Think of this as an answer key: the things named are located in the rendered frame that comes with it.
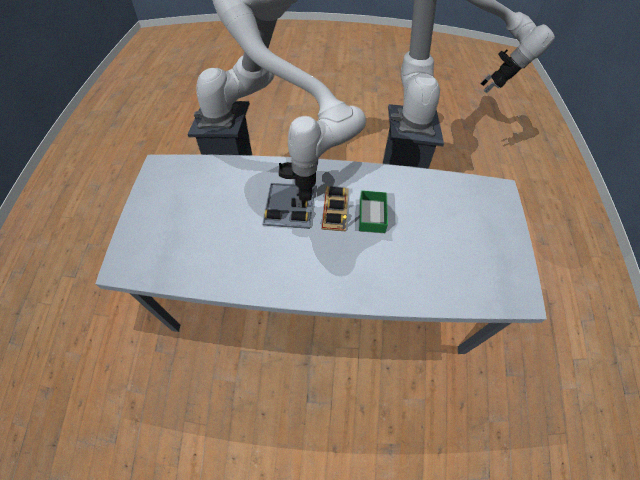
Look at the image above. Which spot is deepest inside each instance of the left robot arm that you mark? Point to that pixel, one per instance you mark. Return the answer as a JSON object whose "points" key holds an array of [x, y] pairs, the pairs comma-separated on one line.
{"points": [[422, 91]]}

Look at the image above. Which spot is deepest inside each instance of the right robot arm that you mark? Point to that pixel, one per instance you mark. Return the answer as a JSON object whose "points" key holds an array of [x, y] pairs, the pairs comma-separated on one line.
{"points": [[216, 91]]}

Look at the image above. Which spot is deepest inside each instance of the green open box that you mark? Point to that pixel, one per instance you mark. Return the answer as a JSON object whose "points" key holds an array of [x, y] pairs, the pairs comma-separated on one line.
{"points": [[373, 209]]}

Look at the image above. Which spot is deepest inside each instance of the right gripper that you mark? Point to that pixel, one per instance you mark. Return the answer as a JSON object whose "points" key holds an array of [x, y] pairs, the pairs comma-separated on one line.
{"points": [[289, 170]]}

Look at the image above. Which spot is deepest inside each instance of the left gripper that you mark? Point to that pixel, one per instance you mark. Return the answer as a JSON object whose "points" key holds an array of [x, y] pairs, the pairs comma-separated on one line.
{"points": [[507, 70]]}

